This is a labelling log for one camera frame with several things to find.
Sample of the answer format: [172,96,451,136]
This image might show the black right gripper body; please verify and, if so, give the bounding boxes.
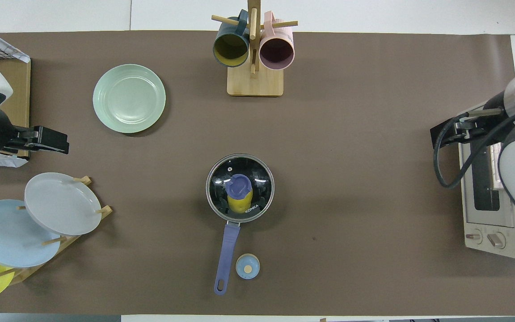
[431,92,508,150]

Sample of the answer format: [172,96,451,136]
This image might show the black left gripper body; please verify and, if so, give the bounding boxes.
[0,110,69,157]

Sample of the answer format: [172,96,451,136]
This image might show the glass lid with blue knob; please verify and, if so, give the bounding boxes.
[206,153,275,223]

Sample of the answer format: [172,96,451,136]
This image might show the grey plate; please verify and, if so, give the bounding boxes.
[24,173,101,236]

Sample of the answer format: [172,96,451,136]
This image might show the green plate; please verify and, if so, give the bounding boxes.
[93,64,167,134]

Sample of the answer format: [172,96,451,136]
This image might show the wooden plate rack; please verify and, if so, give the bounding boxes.
[0,176,113,287]

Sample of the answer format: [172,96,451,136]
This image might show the light blue plate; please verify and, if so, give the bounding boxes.
[0,199,61,268]

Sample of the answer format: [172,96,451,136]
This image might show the darker wooden board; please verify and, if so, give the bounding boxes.
[0,59,31,157]

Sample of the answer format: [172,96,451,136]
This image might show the white toaster oven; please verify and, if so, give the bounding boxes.
[458,101,515,260]

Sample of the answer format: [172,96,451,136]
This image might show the brown table mat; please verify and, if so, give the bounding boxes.
[0,30,515,316]

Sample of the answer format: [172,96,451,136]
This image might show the dark teal mug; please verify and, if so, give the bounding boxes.
[213,10,250,68]

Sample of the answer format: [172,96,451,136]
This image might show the pink mug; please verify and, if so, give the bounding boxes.
[259,11,295,70]

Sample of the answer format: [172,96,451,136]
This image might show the wooden mug tree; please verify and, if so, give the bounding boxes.
[211,0,298,97]

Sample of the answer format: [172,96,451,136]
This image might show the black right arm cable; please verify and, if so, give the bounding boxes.
[433,103,515,189]

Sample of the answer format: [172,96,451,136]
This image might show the dark pot with blue handle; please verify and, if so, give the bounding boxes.
[206,153,275,296]

